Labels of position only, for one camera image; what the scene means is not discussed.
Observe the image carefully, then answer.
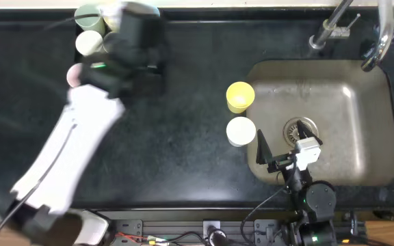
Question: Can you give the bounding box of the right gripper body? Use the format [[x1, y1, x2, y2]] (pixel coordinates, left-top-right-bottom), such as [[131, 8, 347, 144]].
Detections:
[[267, 153, 298, 174]]

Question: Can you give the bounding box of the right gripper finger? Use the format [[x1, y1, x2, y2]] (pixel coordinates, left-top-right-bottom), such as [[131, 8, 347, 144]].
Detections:
[[255, 128, 274, 165], [296, 119, 324, 146]]

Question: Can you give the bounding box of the white cup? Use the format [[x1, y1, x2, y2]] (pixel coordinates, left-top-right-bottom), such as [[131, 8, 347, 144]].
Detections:
[[226, 116, 257, 148], [75, 29, 104, 57]]

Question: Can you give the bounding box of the pink cup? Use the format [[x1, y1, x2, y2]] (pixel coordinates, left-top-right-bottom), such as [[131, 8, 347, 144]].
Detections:
[[66, 62, 83, 88]]

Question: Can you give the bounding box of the steel sink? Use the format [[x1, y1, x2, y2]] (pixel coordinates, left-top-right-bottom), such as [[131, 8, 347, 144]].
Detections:
[[246, 59, 394, 187]]

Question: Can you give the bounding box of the steel tap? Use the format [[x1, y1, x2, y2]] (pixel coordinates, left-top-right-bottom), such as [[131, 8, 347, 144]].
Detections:
[[308, 0, 394, 72]]

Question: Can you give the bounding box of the black tray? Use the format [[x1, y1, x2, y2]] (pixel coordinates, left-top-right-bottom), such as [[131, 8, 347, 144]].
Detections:
[[73, 20, 167, 97]]

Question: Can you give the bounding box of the grey cup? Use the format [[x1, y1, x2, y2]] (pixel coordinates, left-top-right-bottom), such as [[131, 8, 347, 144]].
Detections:
[[103, 32, 116, 53]]

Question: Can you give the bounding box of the green cup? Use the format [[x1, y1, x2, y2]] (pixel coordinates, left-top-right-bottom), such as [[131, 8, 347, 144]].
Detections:
[[74, 3, 106, 35]]

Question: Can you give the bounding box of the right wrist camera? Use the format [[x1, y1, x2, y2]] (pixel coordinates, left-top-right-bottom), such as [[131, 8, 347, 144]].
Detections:
[[292, 137, 322, 172]]

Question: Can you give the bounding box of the mounting rail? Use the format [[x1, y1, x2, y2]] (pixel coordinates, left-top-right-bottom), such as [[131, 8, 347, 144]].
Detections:
[[94, 210, 369, 246]]

